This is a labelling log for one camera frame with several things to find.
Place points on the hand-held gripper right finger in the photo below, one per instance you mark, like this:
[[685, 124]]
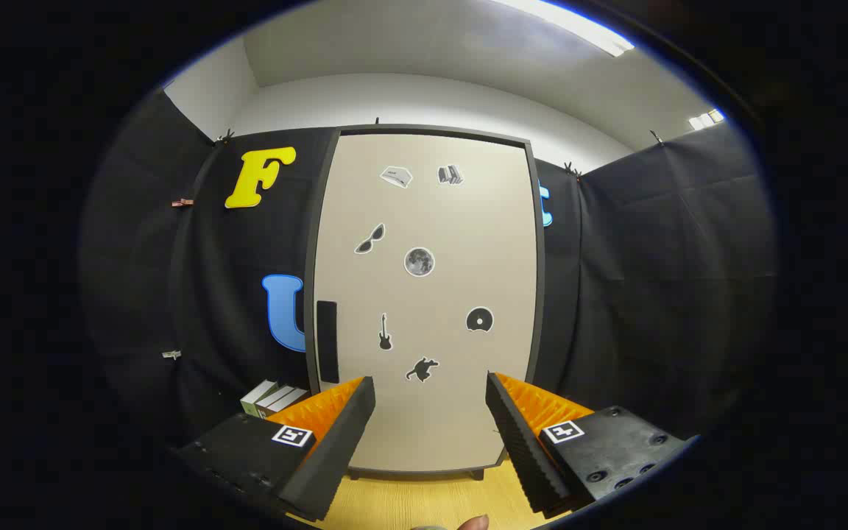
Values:
[[523, 449]]

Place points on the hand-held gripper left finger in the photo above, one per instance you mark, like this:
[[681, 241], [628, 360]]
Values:
[[336, 449]]

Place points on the brown book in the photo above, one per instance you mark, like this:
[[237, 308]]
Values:
[[277, 397], [290, 403]]

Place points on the light green book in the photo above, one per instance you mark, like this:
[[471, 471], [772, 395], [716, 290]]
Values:
[[251, 403]]

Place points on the black backdrop cloth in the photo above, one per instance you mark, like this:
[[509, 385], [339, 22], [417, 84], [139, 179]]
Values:
[[652, 258]]

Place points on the black binder clip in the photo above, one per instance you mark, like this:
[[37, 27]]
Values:
[[227, 137], [572, 170], [657, 137]]

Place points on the dark grey cabinet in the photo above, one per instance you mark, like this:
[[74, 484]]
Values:
[[431, 130]]

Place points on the small square ceiling light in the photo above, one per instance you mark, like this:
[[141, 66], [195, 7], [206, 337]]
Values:
[[706, 120]]

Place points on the long ceiling light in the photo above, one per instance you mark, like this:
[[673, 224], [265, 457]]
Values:
[[578, 26]]

